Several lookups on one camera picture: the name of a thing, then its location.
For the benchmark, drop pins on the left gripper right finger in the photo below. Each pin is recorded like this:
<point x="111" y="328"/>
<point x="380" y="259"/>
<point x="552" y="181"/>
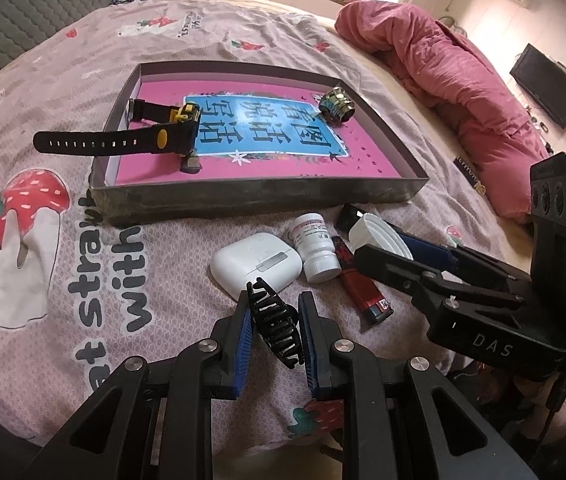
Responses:
<point x="402" y="419"/>

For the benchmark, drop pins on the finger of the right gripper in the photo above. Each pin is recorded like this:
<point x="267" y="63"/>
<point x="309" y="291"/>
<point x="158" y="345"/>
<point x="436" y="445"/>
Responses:
<point x="472" y="267"/>
<point x="393" y="264"/>

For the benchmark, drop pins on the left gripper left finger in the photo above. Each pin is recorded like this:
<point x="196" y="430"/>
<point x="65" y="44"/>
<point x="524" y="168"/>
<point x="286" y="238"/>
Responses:
<point x="153" y="420"/>

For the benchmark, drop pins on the red lighter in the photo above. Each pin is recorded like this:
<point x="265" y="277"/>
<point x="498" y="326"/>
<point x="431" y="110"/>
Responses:
<point x="371" y="304"/>

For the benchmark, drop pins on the white plastic jar lid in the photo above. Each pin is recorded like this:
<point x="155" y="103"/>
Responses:
<point x="373" y="230"/>

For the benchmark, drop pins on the white medicine bottle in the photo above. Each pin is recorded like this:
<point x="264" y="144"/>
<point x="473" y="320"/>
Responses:
<point x="312" y="241"/>

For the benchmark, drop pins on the black hair claw clip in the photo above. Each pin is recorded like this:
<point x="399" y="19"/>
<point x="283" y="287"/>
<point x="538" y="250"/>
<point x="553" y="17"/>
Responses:
<point x="276" y="322"/>

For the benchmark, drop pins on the white earbuds case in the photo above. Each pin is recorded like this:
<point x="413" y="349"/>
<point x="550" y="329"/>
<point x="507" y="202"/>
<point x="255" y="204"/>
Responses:
<point x="262" y="255"/>

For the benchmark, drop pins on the person's right hand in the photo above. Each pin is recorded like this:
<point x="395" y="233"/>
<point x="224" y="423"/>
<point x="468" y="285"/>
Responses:
<point x="487" y="387"/>

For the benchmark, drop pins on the pink strawberry print bedsheet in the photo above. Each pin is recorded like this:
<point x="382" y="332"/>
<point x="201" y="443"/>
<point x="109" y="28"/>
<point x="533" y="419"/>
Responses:
<point x="78" y="296"/>

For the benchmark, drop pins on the pink quilted duvet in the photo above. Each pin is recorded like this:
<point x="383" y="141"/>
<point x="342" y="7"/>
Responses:
<point x="451" y="76"/>

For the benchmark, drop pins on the metallic iridescent knob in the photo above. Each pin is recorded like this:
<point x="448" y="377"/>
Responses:
<point x="336" y="106"/>

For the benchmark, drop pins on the grey cardboard box tray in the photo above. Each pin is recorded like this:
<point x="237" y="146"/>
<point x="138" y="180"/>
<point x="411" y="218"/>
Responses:
<point x="142" y="188"/>

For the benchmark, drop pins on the pink blue children's book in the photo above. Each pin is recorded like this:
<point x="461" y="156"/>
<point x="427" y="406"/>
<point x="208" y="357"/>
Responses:
<point x="253" y="130"/>

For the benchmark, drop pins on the black yellow digital watch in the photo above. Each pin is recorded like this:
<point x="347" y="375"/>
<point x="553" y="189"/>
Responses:
<point x="173" y="130"/>

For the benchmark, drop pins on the black camera box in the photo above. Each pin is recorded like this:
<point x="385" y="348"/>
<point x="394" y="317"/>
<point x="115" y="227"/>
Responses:
<point x="565" y="239"/>

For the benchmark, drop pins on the wall mounted black television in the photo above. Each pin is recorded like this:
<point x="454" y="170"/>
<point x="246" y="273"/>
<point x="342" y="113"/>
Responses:
<point x="544" y="80"/>

